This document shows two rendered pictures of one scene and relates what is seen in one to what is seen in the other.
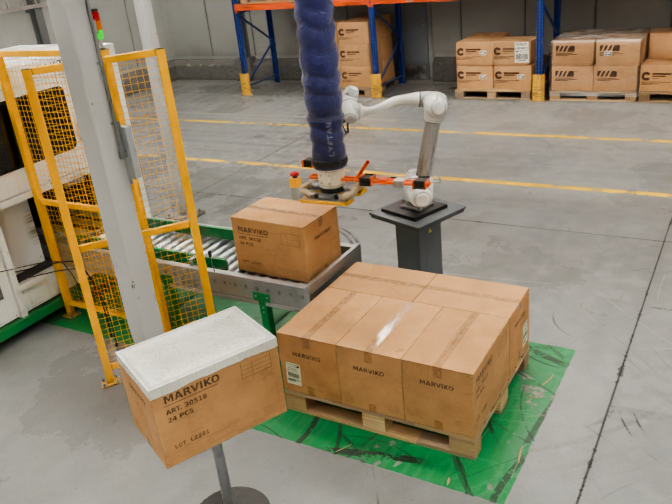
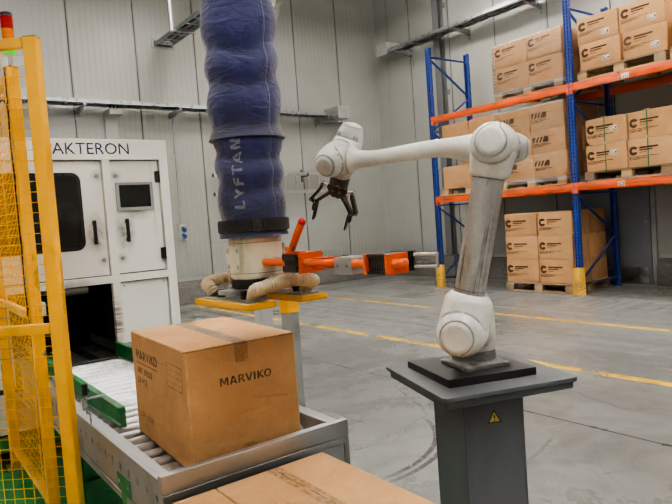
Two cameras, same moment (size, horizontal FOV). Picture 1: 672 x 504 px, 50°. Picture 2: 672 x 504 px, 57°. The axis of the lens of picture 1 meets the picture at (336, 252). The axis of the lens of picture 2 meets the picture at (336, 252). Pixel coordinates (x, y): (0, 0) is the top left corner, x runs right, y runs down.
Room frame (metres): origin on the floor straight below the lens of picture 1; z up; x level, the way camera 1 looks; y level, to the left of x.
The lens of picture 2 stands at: (2.58, -0.98, 1.33)
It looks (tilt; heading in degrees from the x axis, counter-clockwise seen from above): 3 degrees down; 22
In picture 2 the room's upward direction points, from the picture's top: 4 degrees counter-clockwise
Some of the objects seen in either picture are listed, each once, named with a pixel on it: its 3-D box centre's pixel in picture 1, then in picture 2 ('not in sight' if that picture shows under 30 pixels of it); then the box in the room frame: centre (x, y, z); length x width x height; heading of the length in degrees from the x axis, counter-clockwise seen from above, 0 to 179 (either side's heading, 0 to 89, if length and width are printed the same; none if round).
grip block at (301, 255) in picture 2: (367, 179); (302, 261); (4.19, -0.24, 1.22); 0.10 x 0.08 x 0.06; 150
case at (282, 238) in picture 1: (286, 238); (211, 384); (4.52, 0.32, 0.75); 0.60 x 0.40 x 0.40; 55
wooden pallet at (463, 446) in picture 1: (409, 375); not in sight; (3.72, -0.37, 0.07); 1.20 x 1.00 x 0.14; 58
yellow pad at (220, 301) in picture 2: (326, 198); (233, 297); (4.23, 0.02, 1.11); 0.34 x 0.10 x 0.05; 60
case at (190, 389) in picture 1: (203, 382); not in sight; (2.76, 0.66, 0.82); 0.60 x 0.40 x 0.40; 122
